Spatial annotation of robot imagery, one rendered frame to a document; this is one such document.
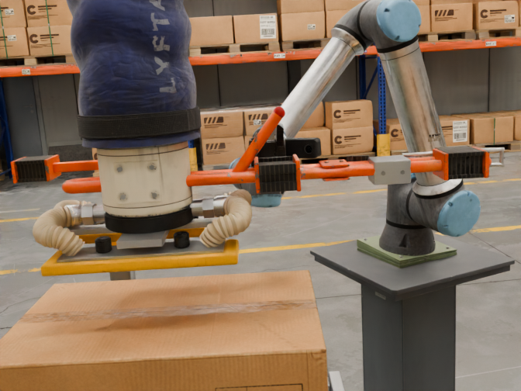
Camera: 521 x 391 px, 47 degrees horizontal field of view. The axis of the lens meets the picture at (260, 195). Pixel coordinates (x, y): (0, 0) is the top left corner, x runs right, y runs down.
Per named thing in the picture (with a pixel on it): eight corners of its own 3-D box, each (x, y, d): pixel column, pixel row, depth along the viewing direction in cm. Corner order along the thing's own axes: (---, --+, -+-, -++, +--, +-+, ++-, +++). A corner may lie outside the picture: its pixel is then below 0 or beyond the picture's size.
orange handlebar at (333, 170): (1, 202, 111) (-2, 184, 111) (53, 174, 141) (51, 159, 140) (496, 172, 112) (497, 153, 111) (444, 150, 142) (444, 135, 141)
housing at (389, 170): (374, 185, 112) (374, 161, 111) (367, 179, 118) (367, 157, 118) (412, 183, 112) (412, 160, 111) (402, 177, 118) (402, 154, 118)
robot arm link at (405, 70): (451, 210, 199) (388, -11, 171) (489, 225, 183) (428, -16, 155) (415, 233, 195) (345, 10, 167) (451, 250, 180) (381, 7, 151)
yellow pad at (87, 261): (40, 277, 103) (36, 249, 102) (59, 259, 113) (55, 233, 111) (238, 265, 103) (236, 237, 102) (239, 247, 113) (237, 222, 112)
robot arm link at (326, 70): (351, -8, 179) (215, 173, 175) (374, -11, 168) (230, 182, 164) (375, 19, 184) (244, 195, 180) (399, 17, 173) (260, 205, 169)
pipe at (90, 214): (42, 254, 104) (37, 222, 103) (81, 218, 128) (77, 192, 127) (236, 241, 104) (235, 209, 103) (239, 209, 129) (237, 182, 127)
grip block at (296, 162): (256, 195, 110) (254, 164, 109) (255, 185, 120) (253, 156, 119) (301, 192, 110) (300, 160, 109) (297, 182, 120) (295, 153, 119)
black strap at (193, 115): (63, 143, 101) (60, 119, 100) (97, 129, 124) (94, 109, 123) (196, 134, 101) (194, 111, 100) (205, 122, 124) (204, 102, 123)
